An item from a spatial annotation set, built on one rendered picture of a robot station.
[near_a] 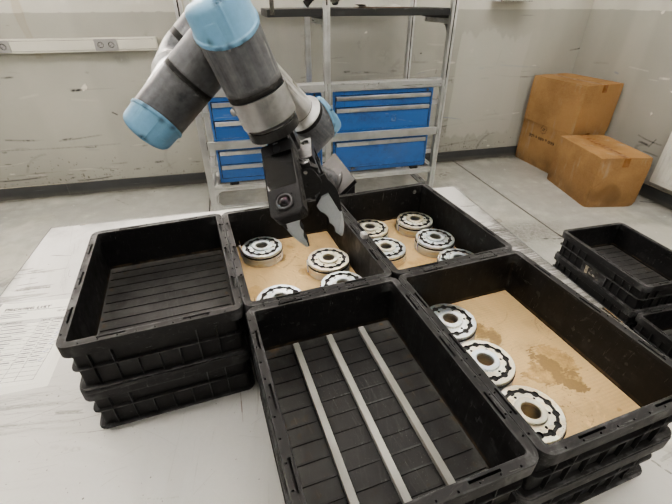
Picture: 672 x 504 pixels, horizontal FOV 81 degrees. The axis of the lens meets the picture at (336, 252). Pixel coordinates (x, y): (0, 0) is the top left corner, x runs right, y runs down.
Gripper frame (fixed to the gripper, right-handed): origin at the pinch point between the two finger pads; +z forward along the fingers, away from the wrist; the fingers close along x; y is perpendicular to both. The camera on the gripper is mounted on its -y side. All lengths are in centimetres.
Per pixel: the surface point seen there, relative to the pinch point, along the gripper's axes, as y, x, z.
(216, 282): 18.0, 31.9, 17.3
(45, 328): 18, 78, 15
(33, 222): 204, 237, 64
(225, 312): -3.0, 21.0, 6.9
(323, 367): -9.7, 8.2, 21.2
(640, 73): 264, -242, 148
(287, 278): 17.9, 15.9, 22.8
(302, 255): 27.6, 12.8, 25.4
